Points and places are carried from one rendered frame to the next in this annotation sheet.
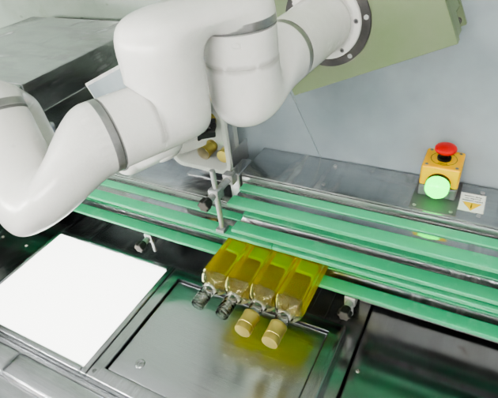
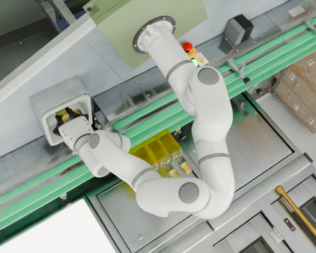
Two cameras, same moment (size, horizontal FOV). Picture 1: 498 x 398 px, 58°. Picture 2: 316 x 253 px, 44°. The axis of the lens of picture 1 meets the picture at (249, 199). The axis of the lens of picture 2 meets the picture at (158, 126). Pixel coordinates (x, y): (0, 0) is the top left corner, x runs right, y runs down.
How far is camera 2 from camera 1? 1.09 m
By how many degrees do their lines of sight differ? 52
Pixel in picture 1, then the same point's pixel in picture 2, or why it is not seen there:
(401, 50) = (186, 29)
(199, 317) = (130, 197)
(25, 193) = (228, 198)
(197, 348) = not seen: hidden behind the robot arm
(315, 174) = (138, 93)
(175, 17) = (228, 108)
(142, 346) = (129, 232)
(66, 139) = (229, 172)
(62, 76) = not seen: outside the picture
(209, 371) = not seen: hidden behind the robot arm
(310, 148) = (118, 81)
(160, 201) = (60, 172)
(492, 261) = (227, 79)
